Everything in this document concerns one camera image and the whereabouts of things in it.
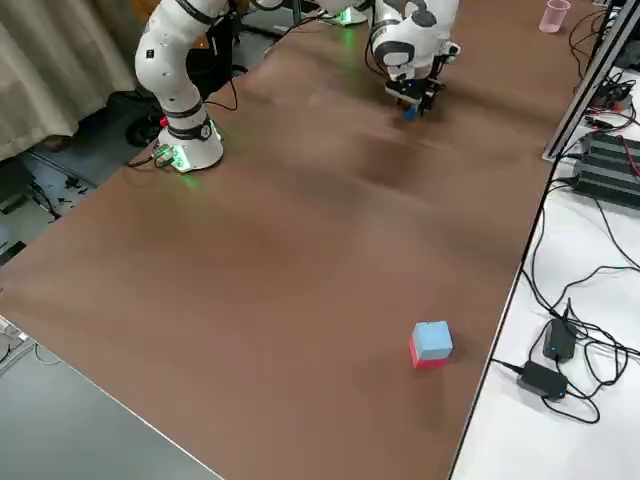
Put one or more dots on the red foam cube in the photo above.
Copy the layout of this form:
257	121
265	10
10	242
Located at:
425	364

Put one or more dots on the light blue foam cube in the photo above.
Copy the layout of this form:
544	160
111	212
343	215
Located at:
432	340

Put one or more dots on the black power adapter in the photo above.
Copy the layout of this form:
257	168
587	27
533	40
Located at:
557	340
542	382

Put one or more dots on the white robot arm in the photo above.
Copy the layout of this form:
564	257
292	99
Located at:
400	30
165	75

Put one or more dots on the aluminium post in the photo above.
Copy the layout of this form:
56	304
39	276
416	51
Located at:
590	80

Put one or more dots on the pink plastic cup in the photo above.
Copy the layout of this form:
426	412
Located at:
554	17

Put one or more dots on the beige curtain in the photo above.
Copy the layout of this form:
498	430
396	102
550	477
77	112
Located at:
50	65

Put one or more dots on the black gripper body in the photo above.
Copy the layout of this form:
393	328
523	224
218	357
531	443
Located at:
436	75

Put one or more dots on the black finned power supply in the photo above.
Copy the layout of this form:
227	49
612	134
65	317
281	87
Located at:
607	187
612	150

